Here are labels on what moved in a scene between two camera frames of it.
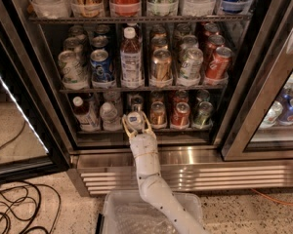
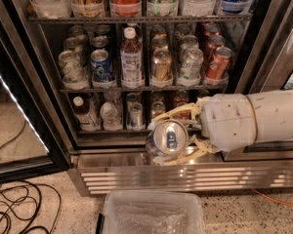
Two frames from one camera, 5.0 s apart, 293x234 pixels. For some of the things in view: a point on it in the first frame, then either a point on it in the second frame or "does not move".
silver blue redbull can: x=136 y=120 to x=169 y=137
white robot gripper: x=144 y=144 to x=227 y=120
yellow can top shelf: x=87 y=0 does not move
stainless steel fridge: x=216 y=68 does not move
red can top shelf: x=125 y=0 does not move
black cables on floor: x=24 y=207 does not move
